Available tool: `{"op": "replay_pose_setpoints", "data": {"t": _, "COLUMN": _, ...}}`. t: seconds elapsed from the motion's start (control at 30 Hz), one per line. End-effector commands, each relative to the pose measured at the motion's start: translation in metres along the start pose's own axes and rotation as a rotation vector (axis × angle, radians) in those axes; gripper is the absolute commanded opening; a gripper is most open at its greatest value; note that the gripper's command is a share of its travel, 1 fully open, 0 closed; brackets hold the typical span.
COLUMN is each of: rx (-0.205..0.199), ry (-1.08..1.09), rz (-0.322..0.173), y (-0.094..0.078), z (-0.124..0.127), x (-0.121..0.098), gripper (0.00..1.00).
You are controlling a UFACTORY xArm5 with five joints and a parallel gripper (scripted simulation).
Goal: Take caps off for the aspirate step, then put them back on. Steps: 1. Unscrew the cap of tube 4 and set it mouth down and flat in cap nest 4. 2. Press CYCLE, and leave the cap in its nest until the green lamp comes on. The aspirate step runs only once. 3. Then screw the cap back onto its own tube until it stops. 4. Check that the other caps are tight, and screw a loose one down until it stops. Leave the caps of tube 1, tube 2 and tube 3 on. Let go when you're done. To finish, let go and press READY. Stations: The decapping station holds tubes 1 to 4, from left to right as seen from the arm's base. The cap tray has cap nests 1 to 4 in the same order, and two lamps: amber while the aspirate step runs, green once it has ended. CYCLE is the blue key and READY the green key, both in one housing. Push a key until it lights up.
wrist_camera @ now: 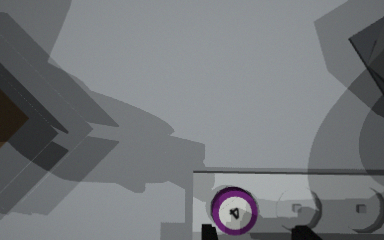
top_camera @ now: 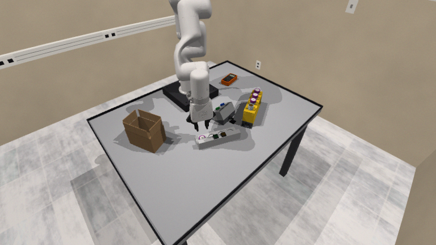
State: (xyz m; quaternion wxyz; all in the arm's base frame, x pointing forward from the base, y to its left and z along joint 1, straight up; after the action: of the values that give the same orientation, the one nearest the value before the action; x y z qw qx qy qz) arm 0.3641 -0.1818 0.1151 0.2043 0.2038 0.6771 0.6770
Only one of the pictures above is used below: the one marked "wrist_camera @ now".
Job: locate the grey button housing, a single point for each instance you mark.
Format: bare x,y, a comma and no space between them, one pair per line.
371,52

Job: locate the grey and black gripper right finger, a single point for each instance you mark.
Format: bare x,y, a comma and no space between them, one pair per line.
303,232

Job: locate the purple screw cap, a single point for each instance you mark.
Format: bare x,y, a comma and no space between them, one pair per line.
234,211

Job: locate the brown cardboard box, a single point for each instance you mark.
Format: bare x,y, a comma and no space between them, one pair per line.
11,118

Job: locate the grey tray with round recesses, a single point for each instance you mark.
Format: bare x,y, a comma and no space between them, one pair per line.
336,206

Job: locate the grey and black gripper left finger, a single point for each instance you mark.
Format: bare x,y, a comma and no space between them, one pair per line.
208,232

